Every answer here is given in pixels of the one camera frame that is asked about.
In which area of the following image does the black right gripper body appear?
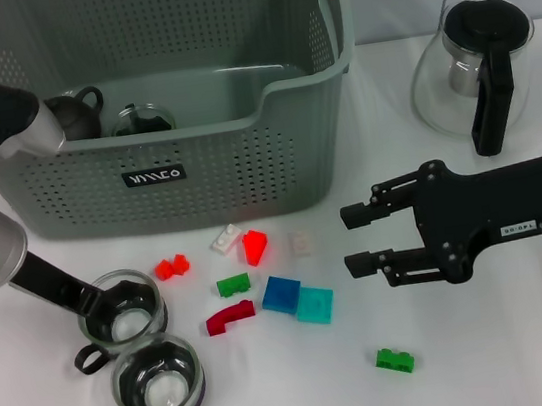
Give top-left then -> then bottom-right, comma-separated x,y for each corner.
409,144 -> 542,289

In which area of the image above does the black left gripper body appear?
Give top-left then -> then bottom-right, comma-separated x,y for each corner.
5,241 -> 111,326

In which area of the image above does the black round object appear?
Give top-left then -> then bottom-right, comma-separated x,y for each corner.
62,263 -> 176,379

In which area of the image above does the glass teacup with black holder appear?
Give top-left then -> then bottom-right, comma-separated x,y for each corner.
106,326 -> 210,406
107,97 -> 180,139

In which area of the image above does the dark red curved toy brick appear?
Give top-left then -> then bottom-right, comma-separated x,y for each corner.
203,297 -> 260,338

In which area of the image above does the grey perforated plastic storage basket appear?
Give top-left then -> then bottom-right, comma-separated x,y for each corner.
0,0 -> 381,258

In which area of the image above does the orange-red small toy brick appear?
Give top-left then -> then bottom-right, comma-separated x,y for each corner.
152,253 -> 193,284

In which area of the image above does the white toy brick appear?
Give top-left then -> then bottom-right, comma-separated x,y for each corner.
208,222 -> 245,258
287,226 -> 319,261

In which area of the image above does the cyan flat toy brick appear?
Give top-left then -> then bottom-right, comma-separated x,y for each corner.
292,282 -> 339,329

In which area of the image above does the blue flat toy brick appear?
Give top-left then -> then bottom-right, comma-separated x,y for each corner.
257,272 -> 306,319

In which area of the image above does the green toy brick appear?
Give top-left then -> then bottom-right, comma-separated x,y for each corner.
214,272 -> 254,300
373,343 -> 418,379

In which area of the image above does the red sloped toy brick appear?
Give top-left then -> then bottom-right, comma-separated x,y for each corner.
240,227 -> 273,268

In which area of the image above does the dark clay teapot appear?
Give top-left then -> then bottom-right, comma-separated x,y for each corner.
41,83 -> 110,144

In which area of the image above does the glass carafe with black handle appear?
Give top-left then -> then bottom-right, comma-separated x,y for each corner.
398,0 -> 542,167

